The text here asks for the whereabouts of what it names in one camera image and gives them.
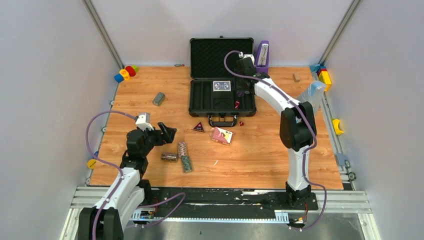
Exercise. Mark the grey-green poker chip stack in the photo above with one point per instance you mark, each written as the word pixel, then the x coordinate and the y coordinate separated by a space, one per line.
pixel 159 99

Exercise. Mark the purple metronome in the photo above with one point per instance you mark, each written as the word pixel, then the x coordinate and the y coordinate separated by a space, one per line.
pixel 261 59

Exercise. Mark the red dice in case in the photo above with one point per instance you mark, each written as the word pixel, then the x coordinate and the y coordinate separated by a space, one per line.
pixel 237 104

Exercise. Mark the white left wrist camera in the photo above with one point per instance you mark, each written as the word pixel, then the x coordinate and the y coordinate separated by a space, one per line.
pixel 143 122

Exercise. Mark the small wooden block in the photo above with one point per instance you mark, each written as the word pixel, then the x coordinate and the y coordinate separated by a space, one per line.
pixel 296 77

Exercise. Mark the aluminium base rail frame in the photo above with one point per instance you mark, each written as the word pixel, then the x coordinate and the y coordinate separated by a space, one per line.
pixel 260 206

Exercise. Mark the black triangular all-in button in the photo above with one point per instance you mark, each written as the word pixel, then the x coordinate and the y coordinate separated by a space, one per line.
pixel 199 127

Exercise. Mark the clear plastic bag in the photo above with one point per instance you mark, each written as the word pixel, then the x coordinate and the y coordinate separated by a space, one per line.
pixel 313 94

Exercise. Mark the colourful round toy blocks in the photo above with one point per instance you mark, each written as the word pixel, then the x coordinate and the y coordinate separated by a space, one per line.
pixel 126 73

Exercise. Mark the yellow round tag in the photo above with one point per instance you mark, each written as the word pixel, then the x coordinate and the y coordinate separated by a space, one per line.
pixel 91 163

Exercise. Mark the yellow curved toy piece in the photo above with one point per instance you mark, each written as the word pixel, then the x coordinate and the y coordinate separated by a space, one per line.
pixel 337 126

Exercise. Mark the colourful toy brick stack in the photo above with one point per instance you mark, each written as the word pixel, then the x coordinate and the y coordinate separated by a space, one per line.
pixel 322 75

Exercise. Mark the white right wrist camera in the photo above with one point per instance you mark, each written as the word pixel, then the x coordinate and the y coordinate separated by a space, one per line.
pixel 247 56

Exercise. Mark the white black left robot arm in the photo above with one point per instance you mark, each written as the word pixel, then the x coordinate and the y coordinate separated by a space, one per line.
pixel 108 218

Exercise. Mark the pink poker chip stack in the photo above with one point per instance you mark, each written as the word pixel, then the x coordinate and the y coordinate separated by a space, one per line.
pixel 182 149

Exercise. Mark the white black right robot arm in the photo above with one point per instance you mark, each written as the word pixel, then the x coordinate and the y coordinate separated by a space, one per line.
pixel 297 129

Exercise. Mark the blue playing card deck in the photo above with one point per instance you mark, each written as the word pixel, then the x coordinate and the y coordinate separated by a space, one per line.
pixel 222 86

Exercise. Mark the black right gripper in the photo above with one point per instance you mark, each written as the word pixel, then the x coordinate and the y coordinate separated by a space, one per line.
pixel 238 86

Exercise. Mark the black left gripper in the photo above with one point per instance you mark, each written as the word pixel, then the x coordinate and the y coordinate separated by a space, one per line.
pixel 162 134

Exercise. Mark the dark green poker chip stack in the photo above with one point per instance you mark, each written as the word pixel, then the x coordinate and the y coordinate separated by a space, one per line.
pixel 186 164

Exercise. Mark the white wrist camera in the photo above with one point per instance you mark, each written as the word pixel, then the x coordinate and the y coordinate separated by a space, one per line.
pixel 143 122
pixel 247 56

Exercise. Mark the brown poker chip stack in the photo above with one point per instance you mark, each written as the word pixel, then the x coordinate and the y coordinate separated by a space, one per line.
pixel 169 157

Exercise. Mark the black poker set case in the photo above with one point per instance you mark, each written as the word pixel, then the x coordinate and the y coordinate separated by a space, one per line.
pixel 208 64

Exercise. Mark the red playing card deck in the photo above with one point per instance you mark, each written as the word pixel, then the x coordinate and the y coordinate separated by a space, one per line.
pixel 221 136

